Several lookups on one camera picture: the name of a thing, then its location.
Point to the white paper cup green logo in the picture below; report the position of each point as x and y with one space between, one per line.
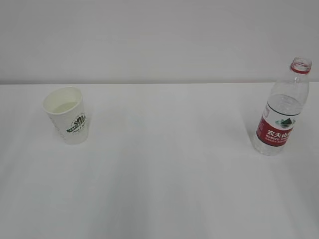
65 109

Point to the clear water bottle red label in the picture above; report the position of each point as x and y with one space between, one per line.
284 105

